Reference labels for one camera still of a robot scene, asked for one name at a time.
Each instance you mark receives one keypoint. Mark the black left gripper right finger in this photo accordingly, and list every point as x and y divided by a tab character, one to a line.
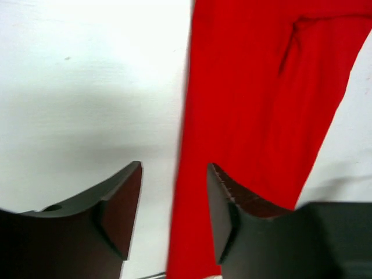
254	238

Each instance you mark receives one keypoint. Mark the red t shirt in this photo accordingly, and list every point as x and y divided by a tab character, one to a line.
265	81

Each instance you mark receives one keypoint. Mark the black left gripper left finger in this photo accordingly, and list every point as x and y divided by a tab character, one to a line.
85	236

